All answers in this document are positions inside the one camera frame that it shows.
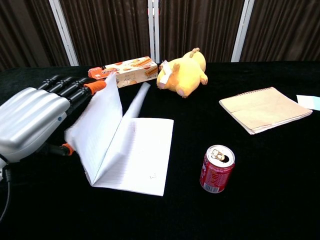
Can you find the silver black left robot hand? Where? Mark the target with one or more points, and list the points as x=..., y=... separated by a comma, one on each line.
x=30, y=120

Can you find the white notebook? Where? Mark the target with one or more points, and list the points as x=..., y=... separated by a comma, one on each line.
x=140, y=155

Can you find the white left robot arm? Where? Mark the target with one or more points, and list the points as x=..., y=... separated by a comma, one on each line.
x=1, y=167

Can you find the brown spiral notebook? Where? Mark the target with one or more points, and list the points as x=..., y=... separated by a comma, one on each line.
x=265, y=110

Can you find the brown curtain panel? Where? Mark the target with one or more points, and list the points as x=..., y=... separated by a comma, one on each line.
x=287, y=30
x=107, y=30
x=200, y=25
x=25, y=32

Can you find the black tablecloth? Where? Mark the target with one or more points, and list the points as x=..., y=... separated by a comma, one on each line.
x=75, y=217

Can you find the orange white biscuit box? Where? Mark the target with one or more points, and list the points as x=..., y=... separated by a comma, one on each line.
x=136, y=70

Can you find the white paper tag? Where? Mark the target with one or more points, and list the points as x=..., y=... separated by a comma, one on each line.
x=165, y=75

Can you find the yellow plush toy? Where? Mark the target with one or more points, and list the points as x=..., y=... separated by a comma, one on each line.
x=187, y=75

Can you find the red soda can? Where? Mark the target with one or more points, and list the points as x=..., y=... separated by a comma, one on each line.
x=216, y=175

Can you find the light blue paper sheet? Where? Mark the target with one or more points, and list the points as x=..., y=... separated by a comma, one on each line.
x=310, y=101

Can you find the white frame post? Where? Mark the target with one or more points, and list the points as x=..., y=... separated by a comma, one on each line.
x=63, y=32
x=242, y=30
x=153, y=30

